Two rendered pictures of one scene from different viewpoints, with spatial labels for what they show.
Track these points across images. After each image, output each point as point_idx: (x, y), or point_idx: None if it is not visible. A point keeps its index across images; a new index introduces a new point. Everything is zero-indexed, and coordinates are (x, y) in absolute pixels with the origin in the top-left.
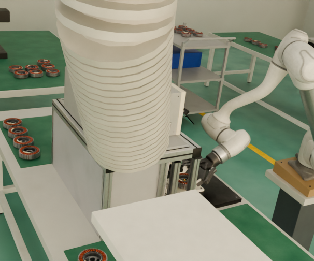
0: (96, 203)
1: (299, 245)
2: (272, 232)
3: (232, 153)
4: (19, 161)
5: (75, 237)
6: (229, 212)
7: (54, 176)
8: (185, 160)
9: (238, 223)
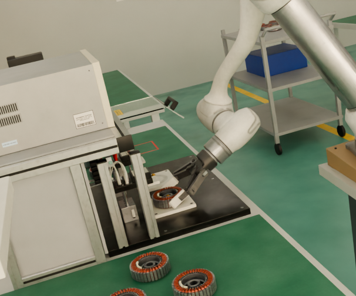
0: None
1: (316, 262)
2: (277, 249)
3: (230, 144)
4: None
5: None
6: (222, 230)
7: None
8: None
9: (227, 243)
